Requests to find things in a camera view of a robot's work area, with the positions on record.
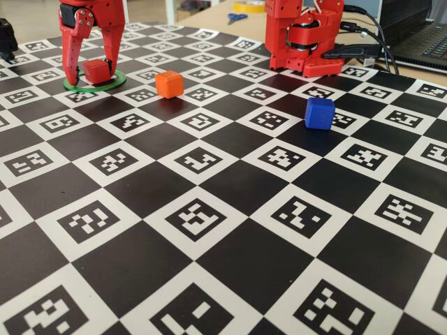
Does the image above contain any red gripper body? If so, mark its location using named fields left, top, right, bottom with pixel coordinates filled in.
left=59, top=0, right=126, bottom=31

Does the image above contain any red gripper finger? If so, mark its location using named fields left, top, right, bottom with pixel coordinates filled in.
left=61, top=9, right=96, bottom=87
left=101, top=26, right=126, bottom=76

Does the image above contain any red cube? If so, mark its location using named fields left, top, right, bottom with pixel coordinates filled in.
left=82, top=59, right=112, bottom=84

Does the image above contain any blue cube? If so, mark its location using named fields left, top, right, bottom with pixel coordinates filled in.
left=305, top=97, right=336, bottom=131

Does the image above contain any orange cube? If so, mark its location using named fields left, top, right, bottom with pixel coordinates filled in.
left=154, top=70, right=184, bottom=99

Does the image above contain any white table leg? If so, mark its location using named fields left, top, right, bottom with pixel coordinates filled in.
left=163, top=0, right=176, bottom=24

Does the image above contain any yellow tape roll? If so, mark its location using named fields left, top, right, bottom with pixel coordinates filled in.
left=233, top=0, right=265, bottom=13

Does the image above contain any black adapter hub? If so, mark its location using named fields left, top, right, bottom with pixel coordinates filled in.
left=323, top=44, right=381, bottom=59

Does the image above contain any black white marker checkerboard mat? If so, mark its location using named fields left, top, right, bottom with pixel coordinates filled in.
left=0, top=22, right=447, bottom=335

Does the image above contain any pale blue panel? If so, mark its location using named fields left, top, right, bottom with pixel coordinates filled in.
left=344, top=0, right=382, bottom=18

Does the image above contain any black laptop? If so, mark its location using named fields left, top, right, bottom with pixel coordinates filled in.
left=379, top=0, right=447, bottom=73

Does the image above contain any green ring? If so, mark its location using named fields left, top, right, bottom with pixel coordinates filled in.
left=63, top=68, right=127, bottom=93

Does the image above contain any black clamp mount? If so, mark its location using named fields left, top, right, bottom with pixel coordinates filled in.
left=0, top=17, right=19, bottom=64

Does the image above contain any black usb cable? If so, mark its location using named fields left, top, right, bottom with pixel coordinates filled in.
left=344, top=5, right=401, bottom=75
left=340, top=21, right=394, bottom=73

